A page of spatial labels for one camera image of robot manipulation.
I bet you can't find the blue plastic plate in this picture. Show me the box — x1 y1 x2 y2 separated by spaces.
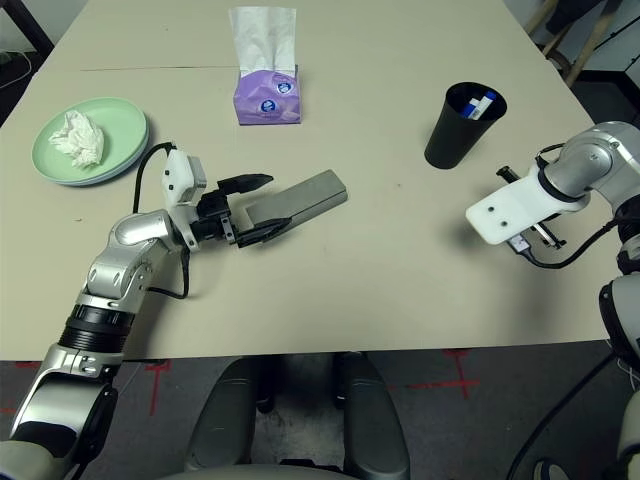
44 124 151 189

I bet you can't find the black hanging right arm cable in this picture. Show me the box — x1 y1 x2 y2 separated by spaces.
507 349 616 480

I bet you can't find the white tissue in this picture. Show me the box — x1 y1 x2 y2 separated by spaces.
48 109 109 170

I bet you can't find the grey robot torso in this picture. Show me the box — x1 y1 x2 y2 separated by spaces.
184 459 351 480

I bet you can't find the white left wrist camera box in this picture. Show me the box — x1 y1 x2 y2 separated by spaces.
162 148 209 251

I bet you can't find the grey robot right leg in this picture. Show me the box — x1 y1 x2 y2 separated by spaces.
333 352 411 480

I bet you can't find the grey glasses case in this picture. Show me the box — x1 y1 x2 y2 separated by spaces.
242 168 349 241

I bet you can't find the black left wrist camera cable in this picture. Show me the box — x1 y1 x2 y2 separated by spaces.
132 142 194 301

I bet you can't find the red floor tape mark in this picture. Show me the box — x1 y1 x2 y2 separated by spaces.
144 359 171 416

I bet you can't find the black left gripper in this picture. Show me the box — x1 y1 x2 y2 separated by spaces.
192 173 291 250

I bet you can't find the grey robot left leg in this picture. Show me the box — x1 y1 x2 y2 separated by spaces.
187 357 276 471

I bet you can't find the grey robot leg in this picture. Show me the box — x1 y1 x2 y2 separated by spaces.
187 357 276 471
333 352 411 480

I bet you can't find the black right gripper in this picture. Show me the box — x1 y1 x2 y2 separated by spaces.
496 166 567 250

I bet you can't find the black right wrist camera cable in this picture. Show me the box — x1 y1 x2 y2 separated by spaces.
507 212 631 270

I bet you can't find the dark jacket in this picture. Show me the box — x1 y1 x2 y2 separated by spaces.
544 0 606 34

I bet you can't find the wooden stool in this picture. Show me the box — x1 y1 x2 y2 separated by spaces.
527 0 619 84

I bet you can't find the purple tissue pack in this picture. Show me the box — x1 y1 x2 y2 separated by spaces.
228 6 305 126

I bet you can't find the green plastic plate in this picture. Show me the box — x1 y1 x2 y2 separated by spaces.
31 96 149 187

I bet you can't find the wooden side table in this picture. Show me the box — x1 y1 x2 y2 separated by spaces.
0 0 55 54

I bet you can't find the black cup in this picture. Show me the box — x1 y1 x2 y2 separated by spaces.
423 81 509 170

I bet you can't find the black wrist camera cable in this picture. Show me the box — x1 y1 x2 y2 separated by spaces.
132 142 194 301
507 212 631 270

